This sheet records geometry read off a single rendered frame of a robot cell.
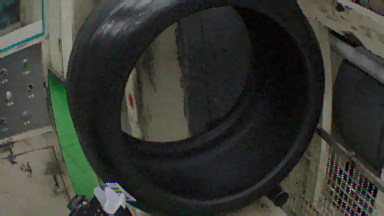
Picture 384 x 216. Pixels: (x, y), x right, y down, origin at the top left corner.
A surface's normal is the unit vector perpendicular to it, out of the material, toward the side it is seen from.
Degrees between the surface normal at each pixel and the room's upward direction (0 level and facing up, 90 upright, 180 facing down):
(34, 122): 90
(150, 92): 90
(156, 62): 90
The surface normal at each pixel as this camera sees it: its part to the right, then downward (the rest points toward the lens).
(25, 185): 0.36, 0.36
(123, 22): -0.26, -0.16
